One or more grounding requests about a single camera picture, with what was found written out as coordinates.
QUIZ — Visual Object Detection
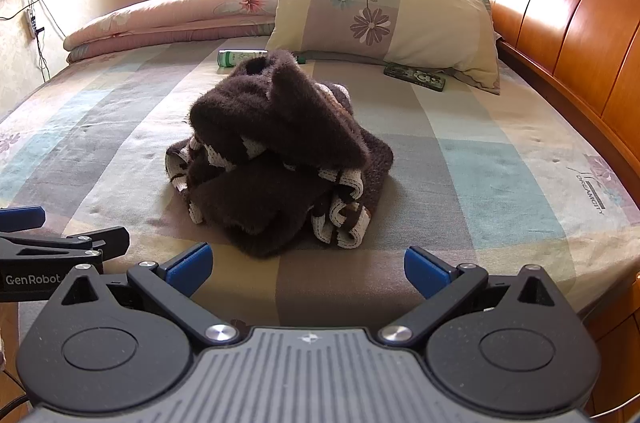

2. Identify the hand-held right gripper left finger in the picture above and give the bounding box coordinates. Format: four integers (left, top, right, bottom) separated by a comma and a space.
59, 242, 241, 351

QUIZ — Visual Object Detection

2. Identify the folded pink floral quilt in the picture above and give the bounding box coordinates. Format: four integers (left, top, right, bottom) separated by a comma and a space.
63, 0, 291, 64

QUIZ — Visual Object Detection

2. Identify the wooden headboard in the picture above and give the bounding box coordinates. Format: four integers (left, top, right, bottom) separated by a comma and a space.
448, 0, 640, 184

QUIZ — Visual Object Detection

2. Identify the green glass bottle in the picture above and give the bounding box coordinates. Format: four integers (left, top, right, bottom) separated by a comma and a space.
217, 49, 307, 68

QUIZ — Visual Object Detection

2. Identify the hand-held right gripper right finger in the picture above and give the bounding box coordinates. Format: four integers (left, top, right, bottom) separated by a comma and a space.
376, 245, 568, 349

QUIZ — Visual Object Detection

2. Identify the fuzzy brown sweater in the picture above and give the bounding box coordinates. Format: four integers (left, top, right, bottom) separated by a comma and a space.
165, 50, 396, 259

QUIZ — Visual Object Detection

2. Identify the power cable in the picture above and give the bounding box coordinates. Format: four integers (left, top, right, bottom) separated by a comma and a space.
27, 0, 53, 84

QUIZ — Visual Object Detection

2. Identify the floral patchwork pillow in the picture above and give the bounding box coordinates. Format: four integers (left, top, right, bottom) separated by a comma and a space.
265, 0, 501, 95

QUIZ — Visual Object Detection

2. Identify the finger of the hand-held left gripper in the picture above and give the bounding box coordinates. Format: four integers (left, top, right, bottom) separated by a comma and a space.
0, 206, 47, 232
0, 225, 131, 265

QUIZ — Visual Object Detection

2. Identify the dark green patterned flat case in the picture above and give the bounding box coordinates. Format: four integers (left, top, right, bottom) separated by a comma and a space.
384, 62, 447, 92

